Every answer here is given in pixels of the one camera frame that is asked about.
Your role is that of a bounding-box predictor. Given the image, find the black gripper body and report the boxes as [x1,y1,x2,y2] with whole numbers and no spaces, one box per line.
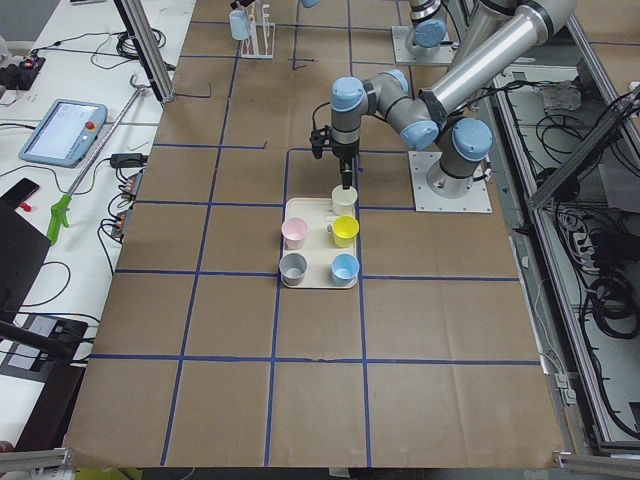
[309,125,359,161]

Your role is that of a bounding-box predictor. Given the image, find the white plastic cup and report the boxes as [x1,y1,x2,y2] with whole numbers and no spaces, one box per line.
[331,185,358,216]

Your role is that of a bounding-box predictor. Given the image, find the light blue plastic cup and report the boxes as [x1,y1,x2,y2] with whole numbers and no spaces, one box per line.
[229,10,250,41]

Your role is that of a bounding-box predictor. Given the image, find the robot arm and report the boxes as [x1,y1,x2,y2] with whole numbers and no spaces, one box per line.
[310,1,577,189]
[347,1,458,67]

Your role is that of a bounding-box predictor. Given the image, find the yellow plastic cup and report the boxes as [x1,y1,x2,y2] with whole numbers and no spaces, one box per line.
[332,215,360,248]

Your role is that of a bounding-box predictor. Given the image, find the pink plastic cup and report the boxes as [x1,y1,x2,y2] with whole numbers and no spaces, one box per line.
[281,217,309,250]

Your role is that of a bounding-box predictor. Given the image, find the grey plastic cup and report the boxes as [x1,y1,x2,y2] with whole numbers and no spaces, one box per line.
[279,252,308,286]

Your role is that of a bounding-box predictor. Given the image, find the cream plastic tray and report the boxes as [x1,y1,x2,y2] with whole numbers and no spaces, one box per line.
[281,198,358,289]

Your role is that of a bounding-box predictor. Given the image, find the black power adapter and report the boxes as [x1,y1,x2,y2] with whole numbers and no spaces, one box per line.
[109,153,148,169]

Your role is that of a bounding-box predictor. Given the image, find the teach pendant tablet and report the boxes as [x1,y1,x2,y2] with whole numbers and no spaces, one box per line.
[18,99,108,168]

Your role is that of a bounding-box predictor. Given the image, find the black smartphone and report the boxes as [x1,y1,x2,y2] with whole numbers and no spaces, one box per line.
[1,178,40,209]

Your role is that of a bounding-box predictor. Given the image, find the white wire cup rack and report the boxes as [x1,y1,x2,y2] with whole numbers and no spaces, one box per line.
[230,0,276,60]

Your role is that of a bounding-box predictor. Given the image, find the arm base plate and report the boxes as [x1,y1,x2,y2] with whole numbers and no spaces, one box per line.
[408,151,492,214]
[391,21,459,67]

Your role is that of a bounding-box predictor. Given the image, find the aluminium frame post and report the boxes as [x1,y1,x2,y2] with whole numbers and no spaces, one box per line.
[114,0,175,105]

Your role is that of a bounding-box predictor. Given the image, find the green handled reacher grabber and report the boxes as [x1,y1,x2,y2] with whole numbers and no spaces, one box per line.
[46,74,150,245]

